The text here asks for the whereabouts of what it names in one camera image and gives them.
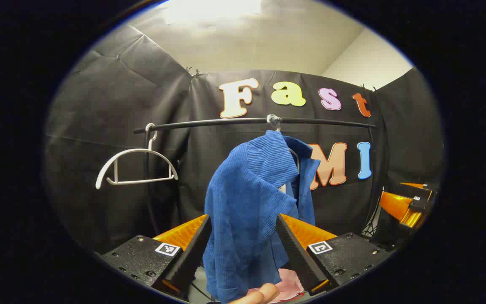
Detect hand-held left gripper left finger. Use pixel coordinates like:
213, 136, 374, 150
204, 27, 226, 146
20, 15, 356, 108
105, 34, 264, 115
100, 214, 212, 301

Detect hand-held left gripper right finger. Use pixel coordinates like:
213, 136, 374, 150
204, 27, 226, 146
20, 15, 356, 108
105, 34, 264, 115
276, 213, 393, 296

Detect blue corduroy shirt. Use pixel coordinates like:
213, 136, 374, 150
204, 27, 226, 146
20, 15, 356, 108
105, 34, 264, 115
203, 130, 320, 304

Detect white plastic hanger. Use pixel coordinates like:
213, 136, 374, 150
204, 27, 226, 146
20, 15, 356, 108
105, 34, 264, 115
95, 123, 179, 190
266, 114, 302, 174

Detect black clothes rack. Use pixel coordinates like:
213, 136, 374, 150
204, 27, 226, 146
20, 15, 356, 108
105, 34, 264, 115
133, 117, 381, 238

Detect black tripod stand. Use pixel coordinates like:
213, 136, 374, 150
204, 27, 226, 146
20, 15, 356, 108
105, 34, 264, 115
360, 186, 382, 239

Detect black backdrop cloth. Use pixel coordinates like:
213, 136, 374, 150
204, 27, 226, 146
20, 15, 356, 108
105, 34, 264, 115
43, 23, 445, 254

